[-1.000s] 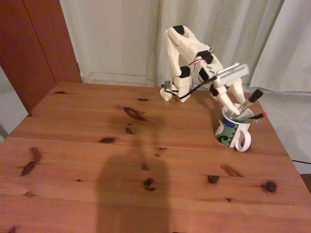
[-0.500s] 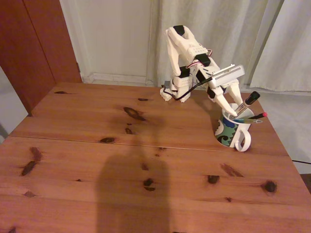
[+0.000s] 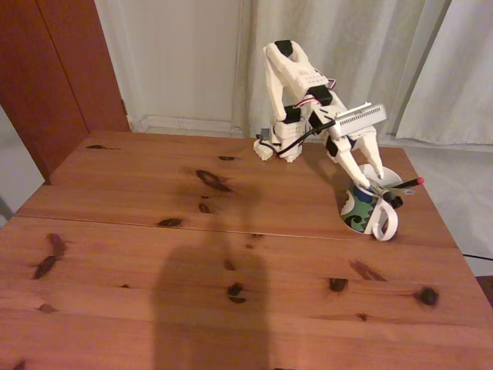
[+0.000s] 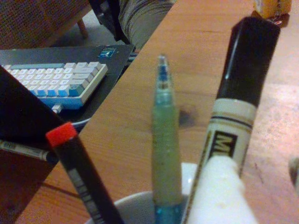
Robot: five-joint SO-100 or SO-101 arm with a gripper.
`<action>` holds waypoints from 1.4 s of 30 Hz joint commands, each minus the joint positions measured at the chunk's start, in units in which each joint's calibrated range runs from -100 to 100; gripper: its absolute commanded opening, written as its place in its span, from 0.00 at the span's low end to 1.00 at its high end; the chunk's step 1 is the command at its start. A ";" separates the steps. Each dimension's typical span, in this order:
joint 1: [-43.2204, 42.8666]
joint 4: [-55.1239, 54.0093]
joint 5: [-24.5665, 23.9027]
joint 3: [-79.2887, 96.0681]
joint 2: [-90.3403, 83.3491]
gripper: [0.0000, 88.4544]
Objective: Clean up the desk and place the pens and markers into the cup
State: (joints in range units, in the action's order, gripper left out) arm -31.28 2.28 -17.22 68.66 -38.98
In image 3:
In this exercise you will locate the white marker with black cap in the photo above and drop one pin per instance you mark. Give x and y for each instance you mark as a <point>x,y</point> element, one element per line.
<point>387,194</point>

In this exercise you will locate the black pen with red end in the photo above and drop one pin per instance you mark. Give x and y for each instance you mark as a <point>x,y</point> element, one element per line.
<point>408,183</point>

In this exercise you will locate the white mug with green pattern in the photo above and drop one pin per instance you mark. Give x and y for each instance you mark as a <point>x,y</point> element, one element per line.
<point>366,216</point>

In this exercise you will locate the grey table clamp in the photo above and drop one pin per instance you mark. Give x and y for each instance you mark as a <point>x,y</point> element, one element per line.
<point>265,135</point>

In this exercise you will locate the wide cream curtain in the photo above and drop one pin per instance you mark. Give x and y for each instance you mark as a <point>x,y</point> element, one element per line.
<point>346,58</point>

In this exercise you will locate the narrow cream curtain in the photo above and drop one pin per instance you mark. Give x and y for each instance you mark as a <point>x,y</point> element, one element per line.
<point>458,77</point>

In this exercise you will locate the brown wooden door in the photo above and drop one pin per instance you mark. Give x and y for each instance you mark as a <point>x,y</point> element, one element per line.
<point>46,77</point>

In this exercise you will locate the silver camera box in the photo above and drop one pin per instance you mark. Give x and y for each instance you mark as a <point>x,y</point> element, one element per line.
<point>360,117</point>

